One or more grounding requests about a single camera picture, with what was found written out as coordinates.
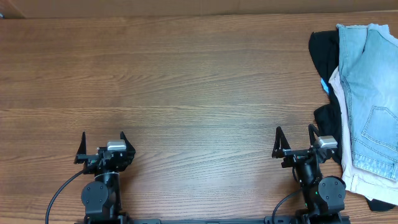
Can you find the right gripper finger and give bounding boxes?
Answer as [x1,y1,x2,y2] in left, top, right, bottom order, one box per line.
[308,124,319,146]
[272,126,291,158]

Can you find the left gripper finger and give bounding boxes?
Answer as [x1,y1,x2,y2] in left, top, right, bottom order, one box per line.
[120,131,136,156]
[73,132,87,164]

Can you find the light blue denim shorts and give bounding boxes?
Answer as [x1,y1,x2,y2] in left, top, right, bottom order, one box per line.
[337,24,397,180]

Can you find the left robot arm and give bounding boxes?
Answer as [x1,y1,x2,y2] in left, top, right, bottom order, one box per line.
[74,132,136,224]

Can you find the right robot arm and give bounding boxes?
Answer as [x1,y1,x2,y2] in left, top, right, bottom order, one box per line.
[271,124,351,224]

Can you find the beige pink shorts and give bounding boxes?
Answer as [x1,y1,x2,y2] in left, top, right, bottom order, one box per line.
[328,68,397,205]

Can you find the black garment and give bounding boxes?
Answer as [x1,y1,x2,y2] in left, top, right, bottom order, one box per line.
[308,30,396,211]

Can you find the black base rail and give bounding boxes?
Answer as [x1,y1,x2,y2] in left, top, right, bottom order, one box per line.
[74,215,351,224]

